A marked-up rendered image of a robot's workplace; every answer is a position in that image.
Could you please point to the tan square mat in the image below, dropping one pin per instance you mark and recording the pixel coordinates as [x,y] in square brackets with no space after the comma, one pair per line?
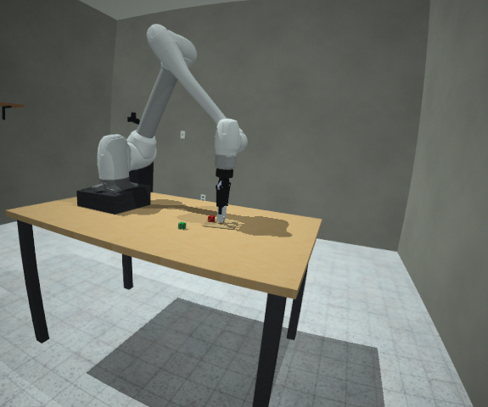
[227,224]

